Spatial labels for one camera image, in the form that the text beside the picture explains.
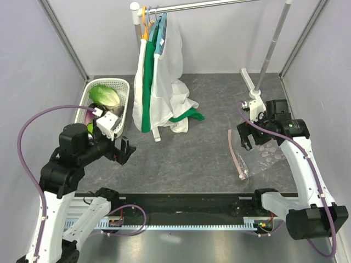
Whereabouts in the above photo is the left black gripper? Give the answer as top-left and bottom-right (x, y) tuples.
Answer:
(78, 117), (136, 165)

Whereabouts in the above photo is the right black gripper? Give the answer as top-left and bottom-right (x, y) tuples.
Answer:
(236, 111), (274, 151)

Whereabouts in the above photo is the clear pink-dotted zip bag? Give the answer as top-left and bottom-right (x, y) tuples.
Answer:
(228, 129), (286, 180)

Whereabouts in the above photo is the green plastic lettuce head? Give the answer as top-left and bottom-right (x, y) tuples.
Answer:
(89, 84), (120, 108)

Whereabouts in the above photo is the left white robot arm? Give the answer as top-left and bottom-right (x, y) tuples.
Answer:
(18, 123), (136, 262)

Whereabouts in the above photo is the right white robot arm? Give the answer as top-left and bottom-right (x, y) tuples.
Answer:
(237, 99), (349, 240)

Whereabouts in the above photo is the white garment with trim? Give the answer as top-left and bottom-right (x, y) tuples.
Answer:
(132, 39), (147, 131)

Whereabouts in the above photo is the purple toy eggplant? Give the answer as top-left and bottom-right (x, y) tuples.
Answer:
(84, 103), (106, 125)

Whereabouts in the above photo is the white perforated plastic basket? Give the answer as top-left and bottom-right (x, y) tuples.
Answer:
(80, 78), (130, 137)

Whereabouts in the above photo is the white mesh garment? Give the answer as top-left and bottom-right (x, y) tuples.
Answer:
(150, 13), (199, 133)

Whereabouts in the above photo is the green garment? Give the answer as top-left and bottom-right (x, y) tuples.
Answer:
(141, 25), (205, 133)

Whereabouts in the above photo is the light blue clothes hanger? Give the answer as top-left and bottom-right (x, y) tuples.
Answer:
(149, 13), (167, 55)

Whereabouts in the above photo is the orange clothes hanger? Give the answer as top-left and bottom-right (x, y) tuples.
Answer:
(141, 5), (152, 41)

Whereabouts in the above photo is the white metal clothes rack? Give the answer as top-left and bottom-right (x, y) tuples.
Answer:
(129, 0), (292, 142)

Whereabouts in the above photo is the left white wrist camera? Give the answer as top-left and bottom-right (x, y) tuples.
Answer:
(93, 108), (121, 141)

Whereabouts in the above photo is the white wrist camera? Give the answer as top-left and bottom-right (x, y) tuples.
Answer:
(241, 98), (266, 123)
(93, 108), (121, 141)

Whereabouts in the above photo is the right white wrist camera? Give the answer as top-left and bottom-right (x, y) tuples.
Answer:
(241, 98), (266, 123)

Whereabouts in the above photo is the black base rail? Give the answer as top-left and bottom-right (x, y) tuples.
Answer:
(112, 193), (271, 217)

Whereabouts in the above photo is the white slotted cable duct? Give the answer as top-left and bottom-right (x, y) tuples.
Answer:
(94, 219), (259, 231)

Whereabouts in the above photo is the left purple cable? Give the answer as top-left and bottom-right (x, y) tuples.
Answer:
(16, 105), (97, 258)

